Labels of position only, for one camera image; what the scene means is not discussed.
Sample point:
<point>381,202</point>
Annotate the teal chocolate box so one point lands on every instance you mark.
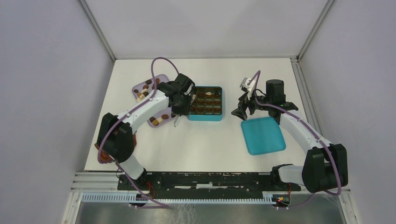
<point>207,108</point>

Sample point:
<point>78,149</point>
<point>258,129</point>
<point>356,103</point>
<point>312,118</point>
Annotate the metal kitchen tongs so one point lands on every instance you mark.
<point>182,104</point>

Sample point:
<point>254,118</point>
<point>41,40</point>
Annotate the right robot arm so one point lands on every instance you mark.
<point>325,165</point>

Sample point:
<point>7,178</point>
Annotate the brown cloth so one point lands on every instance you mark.
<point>105,154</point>

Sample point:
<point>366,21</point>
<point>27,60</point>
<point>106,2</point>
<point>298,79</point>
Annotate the teal box lid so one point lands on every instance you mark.
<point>262,136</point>

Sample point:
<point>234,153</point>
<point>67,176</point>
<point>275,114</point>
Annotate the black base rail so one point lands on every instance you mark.
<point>211,185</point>

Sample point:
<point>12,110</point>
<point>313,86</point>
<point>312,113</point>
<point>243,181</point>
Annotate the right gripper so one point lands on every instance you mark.
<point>247,101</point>

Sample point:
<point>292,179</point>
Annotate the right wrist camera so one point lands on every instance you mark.
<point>247,84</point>

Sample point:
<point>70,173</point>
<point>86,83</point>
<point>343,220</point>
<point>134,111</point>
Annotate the purple tray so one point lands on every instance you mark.
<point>143,89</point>

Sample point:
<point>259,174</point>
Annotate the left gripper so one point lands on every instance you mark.
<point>186,110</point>

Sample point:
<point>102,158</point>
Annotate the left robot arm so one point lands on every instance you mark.
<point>116,132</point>

